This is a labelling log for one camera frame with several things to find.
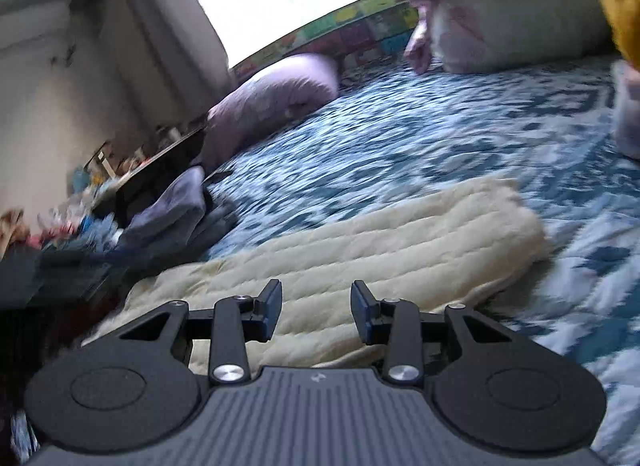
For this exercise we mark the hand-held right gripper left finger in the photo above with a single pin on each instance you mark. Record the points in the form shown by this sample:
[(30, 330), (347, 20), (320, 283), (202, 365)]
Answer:
[(270, 307)]

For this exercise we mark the dark cluttered side table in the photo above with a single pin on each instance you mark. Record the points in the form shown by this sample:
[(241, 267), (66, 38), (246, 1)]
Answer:
[(145, 170)]

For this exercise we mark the colourful patterned headboard panel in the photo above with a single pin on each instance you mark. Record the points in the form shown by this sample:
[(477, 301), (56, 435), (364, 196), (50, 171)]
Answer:
[(345, 30)]

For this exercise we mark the dark blue clothes pile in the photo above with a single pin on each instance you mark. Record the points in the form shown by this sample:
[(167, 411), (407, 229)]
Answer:
[(70, 256)]

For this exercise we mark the yellow cloth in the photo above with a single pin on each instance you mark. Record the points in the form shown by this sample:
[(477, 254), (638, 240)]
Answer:
[(622, 20)]

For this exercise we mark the cream quilted garment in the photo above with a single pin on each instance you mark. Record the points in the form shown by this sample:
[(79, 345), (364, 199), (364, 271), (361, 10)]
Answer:
[(400, 251)]

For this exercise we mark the grey purple garment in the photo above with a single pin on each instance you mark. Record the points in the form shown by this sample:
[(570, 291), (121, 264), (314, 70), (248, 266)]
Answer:
[(165, 211)]

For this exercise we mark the lilac pillow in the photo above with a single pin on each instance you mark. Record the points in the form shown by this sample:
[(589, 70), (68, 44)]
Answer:
[(265, 100)]

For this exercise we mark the pale pink cloth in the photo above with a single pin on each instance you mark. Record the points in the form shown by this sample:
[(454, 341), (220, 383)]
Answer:
[(627, 105)]

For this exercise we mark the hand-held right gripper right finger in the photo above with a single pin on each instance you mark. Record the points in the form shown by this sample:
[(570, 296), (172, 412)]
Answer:
[(361, 310)]

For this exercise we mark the blue white patterned bedspread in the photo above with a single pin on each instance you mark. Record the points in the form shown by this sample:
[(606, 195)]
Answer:
[(415, 135)]

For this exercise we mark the white pink floral duvet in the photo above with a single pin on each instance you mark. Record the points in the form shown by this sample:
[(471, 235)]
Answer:
[(500, 25)]

